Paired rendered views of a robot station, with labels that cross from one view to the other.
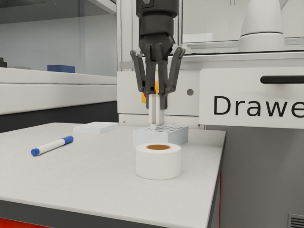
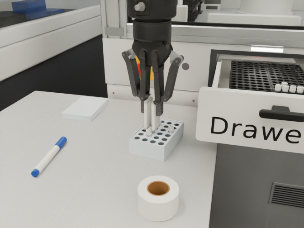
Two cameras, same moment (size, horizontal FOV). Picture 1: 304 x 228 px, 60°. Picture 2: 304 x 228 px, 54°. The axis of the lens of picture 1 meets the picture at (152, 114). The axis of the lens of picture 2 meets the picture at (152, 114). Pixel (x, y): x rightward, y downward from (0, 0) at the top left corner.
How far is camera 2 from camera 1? 0.23 m
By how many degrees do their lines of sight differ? 20
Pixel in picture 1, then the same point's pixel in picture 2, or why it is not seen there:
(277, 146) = not seen: hidden behind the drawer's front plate
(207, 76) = (206, 97)
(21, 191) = not seen: outside the picture
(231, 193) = (221, 163)
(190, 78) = (186, 51)
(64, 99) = (40, 54)
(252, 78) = (251, 104)
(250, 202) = (239, 172)
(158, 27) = (154, 37)
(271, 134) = not seen: hidden behind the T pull
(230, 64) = (231, 39)
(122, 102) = (110, 72)
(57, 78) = (30, 31)
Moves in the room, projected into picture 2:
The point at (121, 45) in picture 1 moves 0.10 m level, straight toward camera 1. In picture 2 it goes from (105, 7) to (106, 11)
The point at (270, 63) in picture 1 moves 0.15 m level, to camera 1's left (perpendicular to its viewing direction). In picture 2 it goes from (275, 41) to (218, 41)
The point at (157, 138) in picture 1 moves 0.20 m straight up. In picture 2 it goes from (154, 149) to (154, 55)
